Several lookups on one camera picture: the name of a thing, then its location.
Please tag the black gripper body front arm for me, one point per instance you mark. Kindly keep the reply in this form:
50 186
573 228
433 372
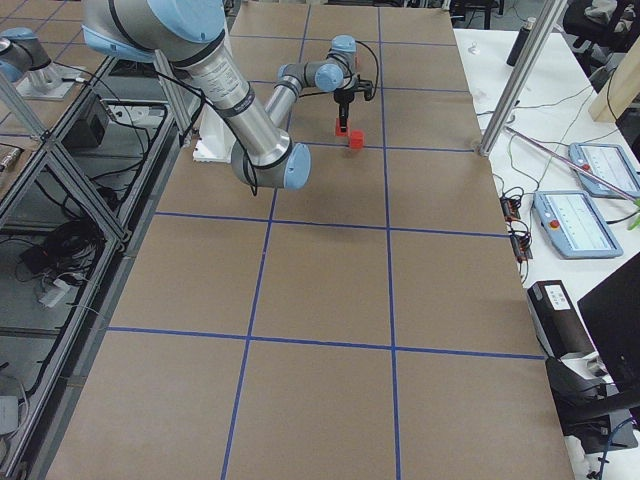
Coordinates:
342 98

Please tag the red block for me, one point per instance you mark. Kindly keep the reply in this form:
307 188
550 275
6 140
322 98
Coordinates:
356 139
341 130

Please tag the grey robot arm front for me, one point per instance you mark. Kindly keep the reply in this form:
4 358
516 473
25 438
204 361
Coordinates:
191 34

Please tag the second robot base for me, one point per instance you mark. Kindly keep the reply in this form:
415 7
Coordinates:
26 63

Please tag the black water bottle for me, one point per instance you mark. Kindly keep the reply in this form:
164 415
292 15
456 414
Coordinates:
521 38

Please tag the small circuit board upper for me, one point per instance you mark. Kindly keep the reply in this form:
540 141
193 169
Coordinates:
511 207

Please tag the small circuit board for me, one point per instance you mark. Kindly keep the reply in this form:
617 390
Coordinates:
511 207
521 245

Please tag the small circuit board lower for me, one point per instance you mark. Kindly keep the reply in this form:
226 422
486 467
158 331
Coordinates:
521 245

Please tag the blue teach pendant near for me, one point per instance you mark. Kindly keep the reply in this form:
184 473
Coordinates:
574 225

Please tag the blue teach pendant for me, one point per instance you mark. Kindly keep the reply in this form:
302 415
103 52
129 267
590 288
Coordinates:
608 162
574 225

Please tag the blue teach pendant far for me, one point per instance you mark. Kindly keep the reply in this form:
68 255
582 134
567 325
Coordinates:
608 162

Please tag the wooden plank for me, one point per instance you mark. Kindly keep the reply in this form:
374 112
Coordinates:
620 90

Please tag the dark box with label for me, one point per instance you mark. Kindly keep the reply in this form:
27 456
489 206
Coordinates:
556 321

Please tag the black monitor with stand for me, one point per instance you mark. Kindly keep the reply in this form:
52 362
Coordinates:
597 414

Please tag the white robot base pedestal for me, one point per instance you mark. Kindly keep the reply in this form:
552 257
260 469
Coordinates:
215 141

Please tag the aluminium frame post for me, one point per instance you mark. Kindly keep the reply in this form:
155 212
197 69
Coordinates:
532 49

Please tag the green handled reach stick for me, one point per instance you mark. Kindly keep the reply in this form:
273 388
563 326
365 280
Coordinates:
582 171

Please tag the aluminium frame rack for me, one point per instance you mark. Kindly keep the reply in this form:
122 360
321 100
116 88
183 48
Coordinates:
74 209

